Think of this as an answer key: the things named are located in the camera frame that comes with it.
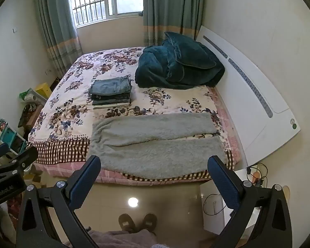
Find floral blanket with checked border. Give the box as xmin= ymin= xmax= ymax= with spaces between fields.
xmin=28 ymin=47 xmax=234 ymax=181

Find pink plaid bed sheet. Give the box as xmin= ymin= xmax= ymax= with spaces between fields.
xmin=33 ymin=85 xmax=246 ymax=186

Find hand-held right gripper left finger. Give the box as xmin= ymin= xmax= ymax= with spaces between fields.
xmin=15 ymin=155 xmax=102 ymax=248

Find green plastic bag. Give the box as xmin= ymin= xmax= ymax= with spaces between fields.
xmin=19 ymin=88 xmax=36 ymax=102

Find brown cardboard box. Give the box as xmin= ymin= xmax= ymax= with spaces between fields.
xmin=18 ymin=103 xmax=45 ymax=135

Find teal plush pillow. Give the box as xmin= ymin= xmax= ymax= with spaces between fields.
xmin=164 ymin=32 xmax=218 ymax=70

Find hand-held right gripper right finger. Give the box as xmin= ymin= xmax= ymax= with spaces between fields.
xmin=207 ymin=155 xmax=293 ymax=248

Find brown slipper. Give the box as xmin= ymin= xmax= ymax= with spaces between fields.
xmin=142 ymin=213 xmax=158 ymax=235
xmin=118 ymin=213 xmax=136 ymax=233

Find grey-blue curtain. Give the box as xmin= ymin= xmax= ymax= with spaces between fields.
xmin=143 ymin=0 xmax=207 ymax=47
xmin=32 ymin=0 xmax=83 ymax=79

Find black cable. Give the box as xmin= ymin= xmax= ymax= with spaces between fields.
xmin=203 ymin=193 xmax=224 ymax=216

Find white bed headboard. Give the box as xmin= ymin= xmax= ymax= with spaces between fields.
xmin=196 ymin=25 xmax=300 ymax=167

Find grey fluffy pants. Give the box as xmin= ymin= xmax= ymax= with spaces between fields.
xmin=89 ymin=112 xmax=228 ymax=180

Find white toy shelf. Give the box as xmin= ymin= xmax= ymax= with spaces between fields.
xmin=0 ymin=117 xmax=29 ymax=159

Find white nightstand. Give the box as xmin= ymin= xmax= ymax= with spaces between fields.
xmin=199 ymin=169 xmax=264 ymax=236

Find blue folded jeans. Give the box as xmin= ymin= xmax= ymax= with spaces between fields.
xmin=89 ymin=75 xmax=132 ymax=96

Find teal plush quilt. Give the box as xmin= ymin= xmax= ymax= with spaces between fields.
xmin=135 ymin=32 xmax=225 ymax=88

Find person's fleece clothing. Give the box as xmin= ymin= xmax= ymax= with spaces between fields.
xmin=87 ymin=229 xmax=172 ymax=248

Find yellow box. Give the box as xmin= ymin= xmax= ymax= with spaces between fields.
xmin=35 ymin=83 xmax=52 ymax=99

